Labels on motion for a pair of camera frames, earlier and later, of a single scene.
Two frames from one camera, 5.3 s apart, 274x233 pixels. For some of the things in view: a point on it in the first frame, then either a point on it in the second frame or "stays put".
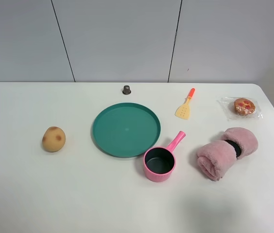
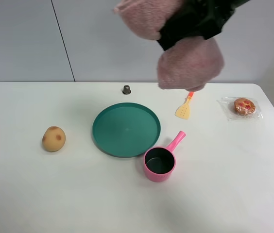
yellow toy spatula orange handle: [183, 111] stays put
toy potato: [53, 139] stays put
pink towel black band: [216, 159] → [190, 64]
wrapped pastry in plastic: [237, 108] stays put
